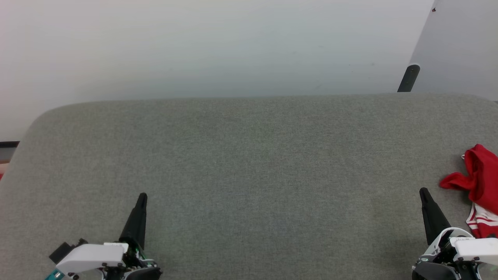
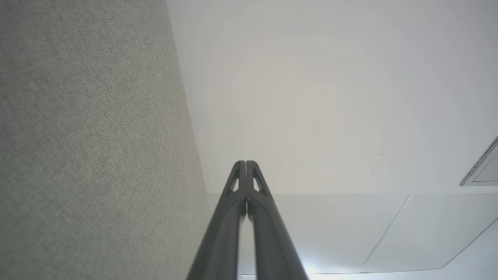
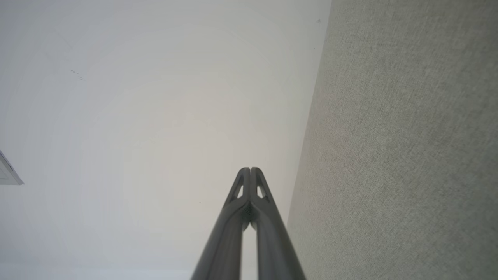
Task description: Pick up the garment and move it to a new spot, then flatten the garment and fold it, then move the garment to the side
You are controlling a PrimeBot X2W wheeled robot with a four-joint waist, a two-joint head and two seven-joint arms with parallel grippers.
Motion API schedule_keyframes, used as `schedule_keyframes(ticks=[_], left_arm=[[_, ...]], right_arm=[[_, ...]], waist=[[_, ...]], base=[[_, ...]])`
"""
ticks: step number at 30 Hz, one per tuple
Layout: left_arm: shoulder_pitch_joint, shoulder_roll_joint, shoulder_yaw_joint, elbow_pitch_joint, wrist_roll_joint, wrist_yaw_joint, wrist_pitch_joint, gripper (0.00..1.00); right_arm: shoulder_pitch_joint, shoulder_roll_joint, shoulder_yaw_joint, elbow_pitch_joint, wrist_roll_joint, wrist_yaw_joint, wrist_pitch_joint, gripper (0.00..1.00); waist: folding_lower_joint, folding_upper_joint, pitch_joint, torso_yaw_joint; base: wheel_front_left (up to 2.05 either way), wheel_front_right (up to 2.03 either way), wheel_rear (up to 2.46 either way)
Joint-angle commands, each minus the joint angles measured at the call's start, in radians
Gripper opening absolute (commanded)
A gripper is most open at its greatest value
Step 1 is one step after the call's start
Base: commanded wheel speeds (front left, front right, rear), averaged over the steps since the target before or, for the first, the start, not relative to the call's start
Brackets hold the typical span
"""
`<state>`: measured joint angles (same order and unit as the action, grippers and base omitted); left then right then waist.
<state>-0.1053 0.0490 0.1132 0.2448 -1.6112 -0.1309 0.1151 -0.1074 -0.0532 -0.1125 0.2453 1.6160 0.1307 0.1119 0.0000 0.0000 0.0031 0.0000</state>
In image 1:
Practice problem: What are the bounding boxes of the grey partition panel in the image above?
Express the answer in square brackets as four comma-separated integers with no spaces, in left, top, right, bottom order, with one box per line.
[410,0,498,103]

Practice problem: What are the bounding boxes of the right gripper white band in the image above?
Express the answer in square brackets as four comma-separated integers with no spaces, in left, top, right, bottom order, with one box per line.
[412,187,498,280]

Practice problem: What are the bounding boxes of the black post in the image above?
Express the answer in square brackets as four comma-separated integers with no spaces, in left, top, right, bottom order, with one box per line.
[397,64,421,93]

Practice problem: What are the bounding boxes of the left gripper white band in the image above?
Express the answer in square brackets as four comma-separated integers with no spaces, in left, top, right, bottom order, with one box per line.
[56,192,163,280]

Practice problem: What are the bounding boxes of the red and white jersey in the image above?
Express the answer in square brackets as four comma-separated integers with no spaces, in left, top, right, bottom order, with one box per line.
[439,144,498,239]

